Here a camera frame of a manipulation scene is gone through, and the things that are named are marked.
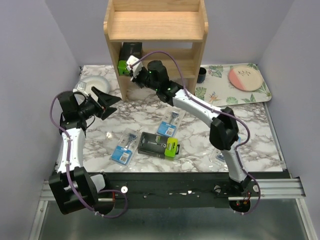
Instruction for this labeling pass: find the white blue-rimmed bowl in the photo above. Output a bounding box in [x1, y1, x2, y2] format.
[78, 75, 111, 101]

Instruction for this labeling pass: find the blue razor blister pack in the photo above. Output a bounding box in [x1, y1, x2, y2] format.
[110, 128, 141, 166]
[209, 148, 227, 166]
[156, 108, 186, 138]

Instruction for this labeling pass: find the floral serving tray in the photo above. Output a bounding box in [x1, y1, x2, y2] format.
[194, 63, 272, 107]

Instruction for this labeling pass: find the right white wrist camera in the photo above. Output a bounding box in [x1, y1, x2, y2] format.
[126, 55, 143, 78]

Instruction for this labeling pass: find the dark blue cup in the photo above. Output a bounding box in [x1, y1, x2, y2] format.
[196, 67, 207, 84]

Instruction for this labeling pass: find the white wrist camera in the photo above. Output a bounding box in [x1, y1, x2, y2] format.
[73, 81, 88, 96]
[126, 55, 143, 78]

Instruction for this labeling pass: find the wooden two-tier shelf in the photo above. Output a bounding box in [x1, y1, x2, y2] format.
[103, 0, 209, 100]

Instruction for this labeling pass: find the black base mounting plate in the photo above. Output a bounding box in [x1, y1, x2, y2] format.
[51, 171, 292, 210]

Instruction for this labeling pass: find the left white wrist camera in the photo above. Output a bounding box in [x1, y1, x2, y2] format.
[73, 81, 88, 96]

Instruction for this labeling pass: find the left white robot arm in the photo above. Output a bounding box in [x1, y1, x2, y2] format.
[48, 86, 121, 215]

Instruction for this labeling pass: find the aluminium rail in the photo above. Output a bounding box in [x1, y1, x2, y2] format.
[40, 178, 306, 201]

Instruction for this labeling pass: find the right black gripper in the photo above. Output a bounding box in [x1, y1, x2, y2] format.
[128, 66, 159, 92]

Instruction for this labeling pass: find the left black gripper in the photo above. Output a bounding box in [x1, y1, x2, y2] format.
[77, 86, 121, 120]

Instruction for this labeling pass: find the pink white plate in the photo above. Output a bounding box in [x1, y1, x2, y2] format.
[227, 65, 263, 92]

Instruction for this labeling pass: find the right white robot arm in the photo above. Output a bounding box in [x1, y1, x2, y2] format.
[126, 57, 252, 196]

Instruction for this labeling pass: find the black green razor box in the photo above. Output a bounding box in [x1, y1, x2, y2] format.
[137, 132, 180, 160]
[117, 41, 144, 77]

